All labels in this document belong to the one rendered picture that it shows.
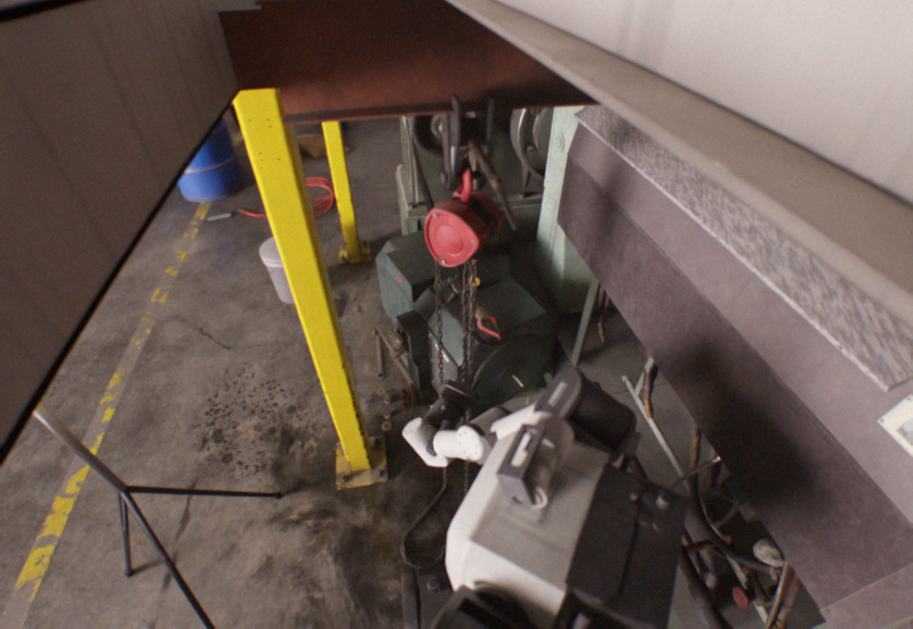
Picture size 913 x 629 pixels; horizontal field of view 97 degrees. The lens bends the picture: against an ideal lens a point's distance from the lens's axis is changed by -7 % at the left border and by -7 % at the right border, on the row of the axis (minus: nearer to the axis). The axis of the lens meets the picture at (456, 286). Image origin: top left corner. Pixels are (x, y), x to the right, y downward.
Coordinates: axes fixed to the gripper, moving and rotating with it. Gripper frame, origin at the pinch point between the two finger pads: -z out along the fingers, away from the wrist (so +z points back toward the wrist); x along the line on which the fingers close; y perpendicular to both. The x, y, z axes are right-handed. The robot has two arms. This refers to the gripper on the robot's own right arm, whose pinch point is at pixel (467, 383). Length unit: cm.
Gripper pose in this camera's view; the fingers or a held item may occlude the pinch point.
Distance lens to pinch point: 135.6
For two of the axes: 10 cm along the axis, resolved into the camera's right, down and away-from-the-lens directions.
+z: -5.1, 5.5, -6.6
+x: 8.6, 3.3, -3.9
